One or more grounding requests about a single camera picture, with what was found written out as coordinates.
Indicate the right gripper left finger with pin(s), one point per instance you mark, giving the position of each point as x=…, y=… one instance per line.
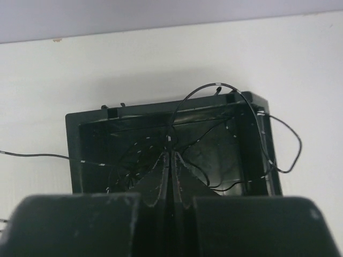
x=99, y=224

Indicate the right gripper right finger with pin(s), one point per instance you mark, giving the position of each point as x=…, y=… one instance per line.
x=208, y=224

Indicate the black storage bin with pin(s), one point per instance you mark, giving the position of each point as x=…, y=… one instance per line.
x=224, y=140

